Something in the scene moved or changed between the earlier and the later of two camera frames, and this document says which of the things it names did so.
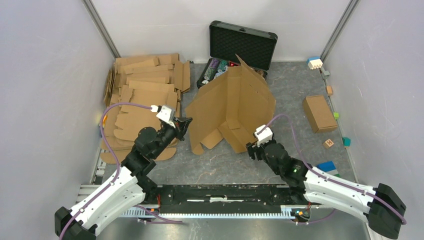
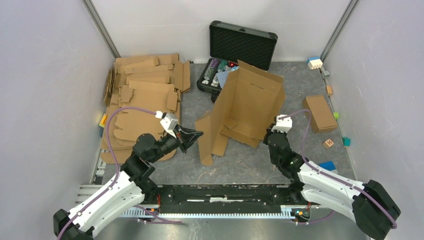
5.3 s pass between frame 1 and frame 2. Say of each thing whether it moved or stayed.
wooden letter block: stayed
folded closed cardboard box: stayed
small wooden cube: stayed
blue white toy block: stayed
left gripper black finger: moved
